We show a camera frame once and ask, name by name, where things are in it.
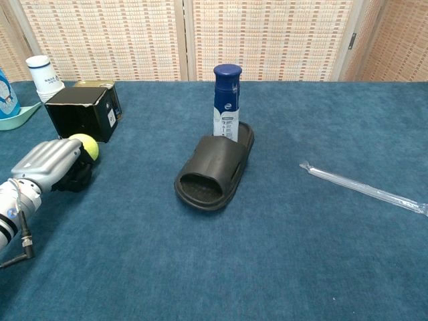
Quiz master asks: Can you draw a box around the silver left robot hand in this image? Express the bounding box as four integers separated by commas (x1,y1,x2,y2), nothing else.
11,138,97,193

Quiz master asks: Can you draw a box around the yellow tennis ball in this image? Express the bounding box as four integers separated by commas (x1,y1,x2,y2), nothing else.
68,133,100,162

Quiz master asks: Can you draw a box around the black open cardboard box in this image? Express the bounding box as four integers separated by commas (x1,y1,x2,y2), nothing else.
44,87,123,144

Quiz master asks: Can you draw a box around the light green plastic tray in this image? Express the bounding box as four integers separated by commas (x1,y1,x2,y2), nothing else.
0,101,42,131

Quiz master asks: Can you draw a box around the stack of white paper cups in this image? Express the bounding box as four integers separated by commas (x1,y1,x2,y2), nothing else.
25,55,66,104

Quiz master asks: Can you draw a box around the black rubber slide sandal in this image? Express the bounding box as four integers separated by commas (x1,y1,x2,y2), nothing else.
173,120,255,212

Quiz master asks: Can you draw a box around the blue and white bottle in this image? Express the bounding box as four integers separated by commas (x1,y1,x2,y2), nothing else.
212,64,242,143

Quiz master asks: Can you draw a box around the blue table cloth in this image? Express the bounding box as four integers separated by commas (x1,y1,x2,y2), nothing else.
0,80,428,321

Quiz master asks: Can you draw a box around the woven bamboo folding screen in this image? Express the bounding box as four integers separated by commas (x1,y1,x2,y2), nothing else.
0,0,428,83

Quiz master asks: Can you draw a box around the plastic wrapped clear straw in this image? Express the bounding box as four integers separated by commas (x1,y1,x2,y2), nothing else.
299,160,428,218

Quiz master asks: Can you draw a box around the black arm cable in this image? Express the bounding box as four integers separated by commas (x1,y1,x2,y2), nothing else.
0,209,35,270

